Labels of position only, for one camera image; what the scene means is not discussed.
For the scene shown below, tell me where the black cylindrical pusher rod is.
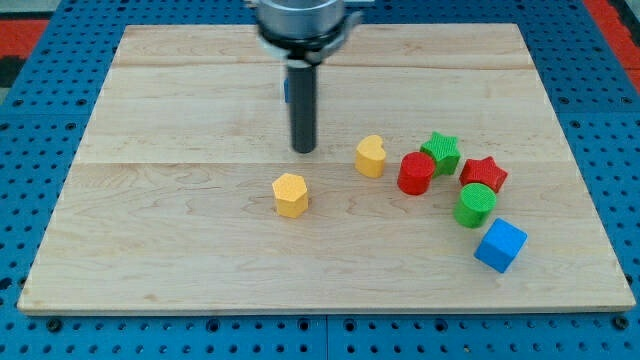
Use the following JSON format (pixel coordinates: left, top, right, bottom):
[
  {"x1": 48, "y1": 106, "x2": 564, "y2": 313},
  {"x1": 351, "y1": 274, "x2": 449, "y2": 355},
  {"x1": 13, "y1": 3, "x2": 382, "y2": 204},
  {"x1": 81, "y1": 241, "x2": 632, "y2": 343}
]
[{"x1": 287, "y1": 66, "x2": 317, "y2": 154}]

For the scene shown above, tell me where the silver round robot end flange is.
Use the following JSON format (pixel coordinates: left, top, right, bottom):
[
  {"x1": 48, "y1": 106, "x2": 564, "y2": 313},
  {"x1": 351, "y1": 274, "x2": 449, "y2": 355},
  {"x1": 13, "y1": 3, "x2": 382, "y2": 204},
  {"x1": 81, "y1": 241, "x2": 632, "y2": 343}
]
[{"x1": 256, "y1": 0, "x2": 363, "y2": 65}]

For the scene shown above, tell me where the blue triangle block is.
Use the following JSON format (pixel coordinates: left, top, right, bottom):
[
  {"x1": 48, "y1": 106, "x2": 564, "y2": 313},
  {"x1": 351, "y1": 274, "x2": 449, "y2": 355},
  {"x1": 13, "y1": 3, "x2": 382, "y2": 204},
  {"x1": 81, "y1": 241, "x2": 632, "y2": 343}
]
[{"x1": 283, "y1": 77, "x2": 290, "y2": 104}]

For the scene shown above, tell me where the yellow heart block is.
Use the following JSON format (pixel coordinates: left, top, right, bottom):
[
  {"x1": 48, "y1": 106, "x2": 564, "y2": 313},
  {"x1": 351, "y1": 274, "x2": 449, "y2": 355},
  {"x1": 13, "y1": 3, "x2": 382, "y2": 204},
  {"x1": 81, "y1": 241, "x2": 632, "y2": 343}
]
[{"x1": 354, "y1": 135, "x2": 386, "y2": 178}]

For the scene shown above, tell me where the yellow hexagon block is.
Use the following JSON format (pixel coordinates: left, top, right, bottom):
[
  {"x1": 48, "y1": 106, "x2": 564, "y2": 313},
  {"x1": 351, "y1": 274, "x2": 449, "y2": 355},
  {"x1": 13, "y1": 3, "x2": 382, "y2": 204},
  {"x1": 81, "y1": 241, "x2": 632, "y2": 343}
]
[{"x1": 272, "y1": 173, "x2": 309, "y2": 218}]

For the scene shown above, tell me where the red cylinder block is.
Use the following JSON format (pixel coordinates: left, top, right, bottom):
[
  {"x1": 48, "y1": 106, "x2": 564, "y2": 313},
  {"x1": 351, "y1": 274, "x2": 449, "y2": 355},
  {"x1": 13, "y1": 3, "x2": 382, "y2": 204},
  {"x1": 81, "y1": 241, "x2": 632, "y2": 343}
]
[{"x1": 397, "y1": 152, "x2": 436, "y2": 195}]

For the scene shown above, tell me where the green star block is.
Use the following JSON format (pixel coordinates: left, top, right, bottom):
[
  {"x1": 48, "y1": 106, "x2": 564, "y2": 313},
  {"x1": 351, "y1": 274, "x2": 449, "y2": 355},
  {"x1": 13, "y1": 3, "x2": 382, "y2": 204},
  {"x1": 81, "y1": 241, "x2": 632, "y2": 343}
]
[{"x1": 420, "y1": 131, "x2": 461, "y2": 177}]

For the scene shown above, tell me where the light wooden board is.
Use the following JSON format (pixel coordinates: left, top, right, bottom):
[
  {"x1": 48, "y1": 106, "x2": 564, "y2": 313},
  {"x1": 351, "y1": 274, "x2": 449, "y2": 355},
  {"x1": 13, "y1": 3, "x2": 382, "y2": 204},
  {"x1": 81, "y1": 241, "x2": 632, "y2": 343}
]
[{"x1": 18, "y1": 24, "x2": 635, "y2": 316}]

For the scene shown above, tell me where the red star block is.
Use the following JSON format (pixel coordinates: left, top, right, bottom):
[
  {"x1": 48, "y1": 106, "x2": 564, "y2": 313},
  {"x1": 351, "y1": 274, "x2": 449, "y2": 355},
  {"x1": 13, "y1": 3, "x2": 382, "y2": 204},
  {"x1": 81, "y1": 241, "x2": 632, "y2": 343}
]
[{"x1": 459, "y1": 156, "x2": 509, "y2": 193}]

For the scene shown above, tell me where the green cylinder block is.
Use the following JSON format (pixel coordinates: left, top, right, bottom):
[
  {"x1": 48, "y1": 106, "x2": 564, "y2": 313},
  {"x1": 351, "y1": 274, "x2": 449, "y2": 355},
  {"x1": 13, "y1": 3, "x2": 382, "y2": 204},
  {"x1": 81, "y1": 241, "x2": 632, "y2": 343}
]
[{"x1": 453, "y1": 183, "x2": 497, "y2": 228}]

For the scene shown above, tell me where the blue cube block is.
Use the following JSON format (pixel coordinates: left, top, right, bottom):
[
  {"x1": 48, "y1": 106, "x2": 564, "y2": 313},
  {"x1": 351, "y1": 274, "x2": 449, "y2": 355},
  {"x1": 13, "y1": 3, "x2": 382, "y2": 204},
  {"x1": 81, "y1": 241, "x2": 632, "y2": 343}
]
[{"x1": 474, "y1": 218, "x2": 528, "y2": 273}]

